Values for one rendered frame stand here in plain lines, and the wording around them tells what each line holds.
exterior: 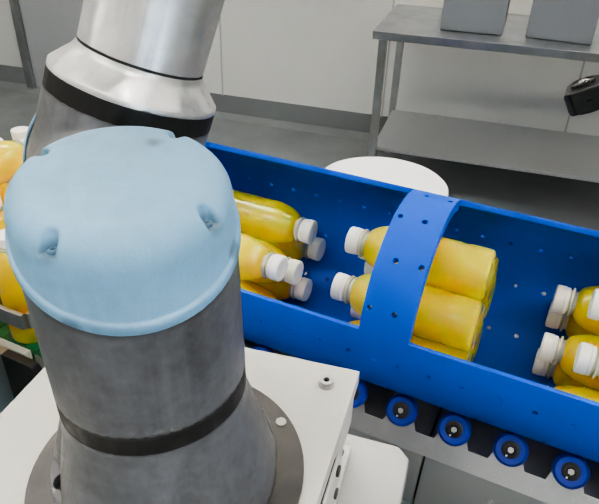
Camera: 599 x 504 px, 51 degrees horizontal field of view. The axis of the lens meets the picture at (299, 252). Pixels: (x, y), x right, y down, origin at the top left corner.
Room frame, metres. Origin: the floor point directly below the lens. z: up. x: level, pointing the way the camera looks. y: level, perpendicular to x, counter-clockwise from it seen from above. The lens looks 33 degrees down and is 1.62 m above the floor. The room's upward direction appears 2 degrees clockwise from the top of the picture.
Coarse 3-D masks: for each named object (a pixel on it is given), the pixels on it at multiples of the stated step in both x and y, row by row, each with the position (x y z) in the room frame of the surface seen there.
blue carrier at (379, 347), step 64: (256, 192) 0.98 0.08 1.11; (320, 192) 0.92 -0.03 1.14; (384, 192) 0.85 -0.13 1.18; (384, 256) 0.65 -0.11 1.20; (512, 256) 0.80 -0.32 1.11; (576, 256) 0.76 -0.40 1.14; (256, 320) 0.67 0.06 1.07; (320, 320) 0.63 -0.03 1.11; (384, 320) 0.60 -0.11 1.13; (512, 320) 0.77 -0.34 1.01; (384, 384) 0.61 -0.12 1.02; (448, 384) 0.56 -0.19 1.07; (512, 384) 0.53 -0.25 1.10; (576, 448) 0.51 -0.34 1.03
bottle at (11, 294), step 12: (0, 252) 0.82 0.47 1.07; (0, 264) 0.80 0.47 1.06; (0, 276) 0.80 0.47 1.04; (12, 276) 0.80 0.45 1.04; (0, 288) 0.80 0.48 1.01; (12, 288) 0.79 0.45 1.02; (12, 300) 0.79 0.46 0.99; (24, 300) 0.80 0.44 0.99; (24, 312) 0.80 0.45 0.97; (12, 336) 0.80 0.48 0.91; (24, 336) 0.79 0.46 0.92
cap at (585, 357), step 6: (582, 342) 0.59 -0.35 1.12; (582, 348) 0.58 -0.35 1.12; (588, 348) 0.58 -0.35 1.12; (594, 348) 0.58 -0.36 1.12; (576, 354) 0.60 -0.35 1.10; (582, 354) 0.57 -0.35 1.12; (588, 354) 0.57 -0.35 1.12; (594, 354) 0.57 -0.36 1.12; (576, 360) 0.58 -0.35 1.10; (582, 360) 0.57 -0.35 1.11; (588, 360) 0.56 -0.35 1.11; (594, 360) 0.56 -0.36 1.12; (576, 366) 0.57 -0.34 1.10; (582, 366) 0.56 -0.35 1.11; (588, 366) 0.56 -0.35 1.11; (576, 372) 0.57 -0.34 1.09; (582, 372) 0.56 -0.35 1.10; (588, 372) 0.56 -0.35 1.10
